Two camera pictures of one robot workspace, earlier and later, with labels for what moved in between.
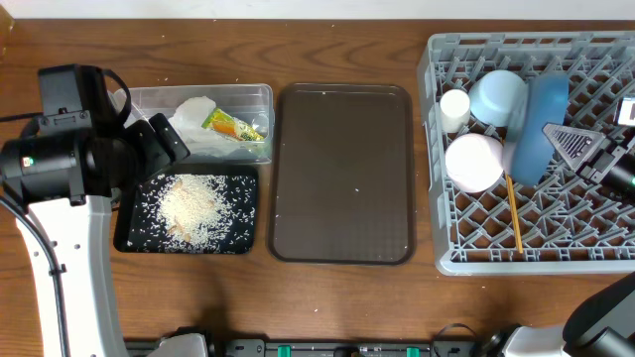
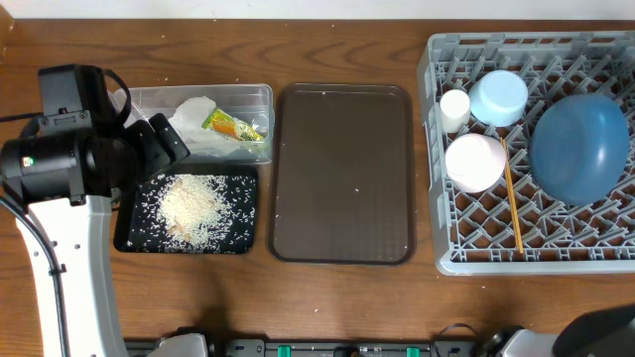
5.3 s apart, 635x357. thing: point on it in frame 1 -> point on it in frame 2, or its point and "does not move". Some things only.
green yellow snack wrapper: x=222 y=122 does not move
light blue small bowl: x=499 y=98 does not move
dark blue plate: x=548 y=104 -> x=579 y=149
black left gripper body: x=151 y=157 does not move
